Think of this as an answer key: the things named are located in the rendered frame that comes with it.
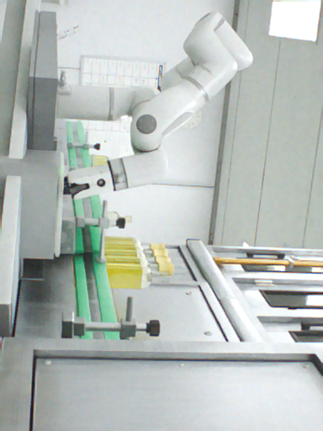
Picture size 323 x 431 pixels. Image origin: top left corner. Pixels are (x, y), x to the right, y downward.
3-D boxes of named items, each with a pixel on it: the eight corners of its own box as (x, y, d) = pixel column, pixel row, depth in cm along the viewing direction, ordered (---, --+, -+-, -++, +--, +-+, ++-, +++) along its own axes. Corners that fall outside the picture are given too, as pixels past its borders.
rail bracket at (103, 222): (74, 263, 187) (122, 264, 189) (77, 199, 182) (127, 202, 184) (74, 258, 189) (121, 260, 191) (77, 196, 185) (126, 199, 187)
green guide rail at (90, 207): (76, 226, 189) (106, 227, 190) (76, 222, 188) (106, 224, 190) (66, 122, 355) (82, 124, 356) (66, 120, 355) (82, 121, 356)
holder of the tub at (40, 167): (18, 279, 166) (52, 281, 168) (23, 163, 159) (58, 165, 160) (21, 255, 183) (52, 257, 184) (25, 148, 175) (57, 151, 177)
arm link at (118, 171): (129, 194, 165) (117, 196, 165) (125, 184, 174) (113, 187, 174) (123, 162, 163) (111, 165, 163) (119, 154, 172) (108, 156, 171)
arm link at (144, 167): (158, 114, 169) (157, 129, 179) (113, 122, 168) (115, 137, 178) (172, 173, 166) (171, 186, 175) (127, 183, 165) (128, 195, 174)
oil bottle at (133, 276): (71, 287, 189) (151, 290, 192) (71, 267, 187) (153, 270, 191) (70, 279, 194) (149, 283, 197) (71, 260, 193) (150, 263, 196)
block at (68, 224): (47, 255, 185) (74, 256, 186) (49, 219, 182) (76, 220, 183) (47, 250, 188) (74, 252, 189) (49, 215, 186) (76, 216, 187)
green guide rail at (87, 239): (74, 252, 191) (104, 254, 192) (74, 249, 190) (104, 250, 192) (65, 137, 357) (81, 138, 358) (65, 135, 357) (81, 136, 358)
